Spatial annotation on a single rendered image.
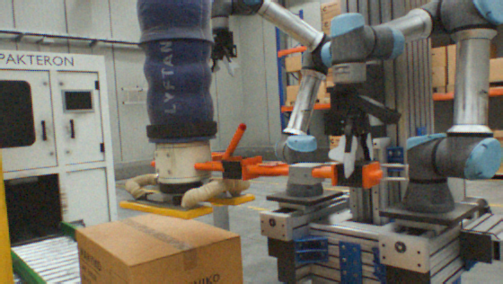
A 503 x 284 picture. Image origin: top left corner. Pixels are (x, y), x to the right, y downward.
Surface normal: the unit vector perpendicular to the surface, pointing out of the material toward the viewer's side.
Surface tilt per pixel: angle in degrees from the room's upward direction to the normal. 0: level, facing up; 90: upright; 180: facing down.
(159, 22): 102
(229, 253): 90
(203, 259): 90
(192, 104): 80
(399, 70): 90
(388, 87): 90
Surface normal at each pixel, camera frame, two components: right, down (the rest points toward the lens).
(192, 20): 0.63, 0.22
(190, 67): 0.38, -0.33
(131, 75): 0.70, 0.00
